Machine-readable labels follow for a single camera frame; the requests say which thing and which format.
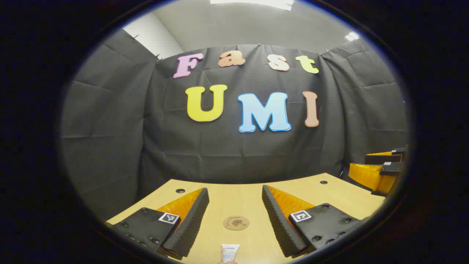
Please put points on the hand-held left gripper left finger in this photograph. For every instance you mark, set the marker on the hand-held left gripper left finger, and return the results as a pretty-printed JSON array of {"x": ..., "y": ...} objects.
[{"x": 190, "y": 223}]

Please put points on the light wooden desktop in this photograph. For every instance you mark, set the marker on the light wooden desktop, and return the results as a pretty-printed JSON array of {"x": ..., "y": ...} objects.
[{"x": 234, "y": 198}]

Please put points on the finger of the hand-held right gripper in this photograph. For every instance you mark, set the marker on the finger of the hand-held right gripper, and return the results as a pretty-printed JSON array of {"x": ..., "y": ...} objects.
[
  {"x": 370, "y": 176},
  {"x": 381, "y": 158}
]

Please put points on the white toothpaste tube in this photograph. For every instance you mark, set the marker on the white toothpaste tube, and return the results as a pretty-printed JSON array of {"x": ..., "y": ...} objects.
[{"x": 230, "y": 253}]

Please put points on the round cork coaster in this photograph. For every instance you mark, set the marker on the round cork coaster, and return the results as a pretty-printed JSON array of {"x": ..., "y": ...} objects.
[{"x": 236, "y": 222}]

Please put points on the ceiling light panel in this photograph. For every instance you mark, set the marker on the ceiling light panel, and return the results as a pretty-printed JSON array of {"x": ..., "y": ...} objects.
[
  {"x": 256, "y": 3},
  {"x": 351, "y": 36}
]

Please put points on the black backdrop cloth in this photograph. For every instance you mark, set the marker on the black backdrop cloth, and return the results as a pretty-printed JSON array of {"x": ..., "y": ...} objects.
[{"x": 227, "y": 150}]

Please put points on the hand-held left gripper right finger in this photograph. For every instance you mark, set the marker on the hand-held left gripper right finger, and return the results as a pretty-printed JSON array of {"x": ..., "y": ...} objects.
[{"x": 278, "y": 223}]

